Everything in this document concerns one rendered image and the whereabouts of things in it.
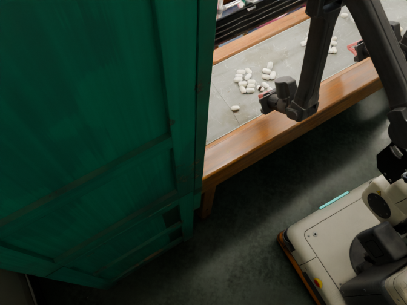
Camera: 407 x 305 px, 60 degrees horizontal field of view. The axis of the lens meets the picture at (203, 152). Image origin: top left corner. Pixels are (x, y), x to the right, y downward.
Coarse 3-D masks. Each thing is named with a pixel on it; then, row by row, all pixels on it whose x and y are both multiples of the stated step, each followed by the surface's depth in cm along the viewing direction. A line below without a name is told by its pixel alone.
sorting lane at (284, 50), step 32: (384, 0) 167; (288, 32) 157; (352, 32) 158; (224, 64) 149; (256, 64) 150; (288, 64) 150; (352, 64) 151; (224, 96) 142; (256, 96) 143; (224, 128) 136
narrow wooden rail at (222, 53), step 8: (304, 8) 160; (288, 16) 158; (296, 16) 158; (304, 16) 158; (272, 24) 156; (280, 24) 156; (288, 24) 156; (296, 24) 159; (256, 32) 154; (264, 32) 154; (272, 32) 154; (280, 32) 157; (240, 40) 151; (248, 40) 152; (256, 40) 152; (264, 40) 154; (224, 48) 149; (232, 48) 149; (240, 48) 150; (216, 56) 147; (224, 56) 148
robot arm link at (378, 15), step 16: (336, 0) 85; (352, 0) 78; (368, 0) 77; (352, 16) 81; (368, 16) 78; (384, 16) 78; (368, 32) 79; (384, 32) 78; (368, 48) 81; (384, 48) 78; (400, 48) 79; (384, 64) 80; (400, 64) 78; (384, 80) 82; (400, 80) 78; (400, 96) 80; (400, 112) 78; (400, 128) 80; (400, 144) 82
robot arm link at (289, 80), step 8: (280, 80) 114; (288, 80) 112; (280, 88) 114; (288, 88) 112; (296, 88) 114; (280, 96) 116; (288, 96) 114; (288, 104) 115; (288, 112) 113; (296, 112) 111
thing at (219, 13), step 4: (220, 0) 127; (236, 0) 133; (240, 0) 114; (244, 0) 113; (248, 0) 113; (252, 0) 136; (220, 4) 128; (228, 4) 132; (232, 4) 133; (236, 4) 134; (244, 4) 113; (248, 4) 112; (220, 8) 130; (224, 8) 132; (248, 8) 113; (252, 8) 113; (220, 12) 132; (220, 16) 134; (216, 48) 150
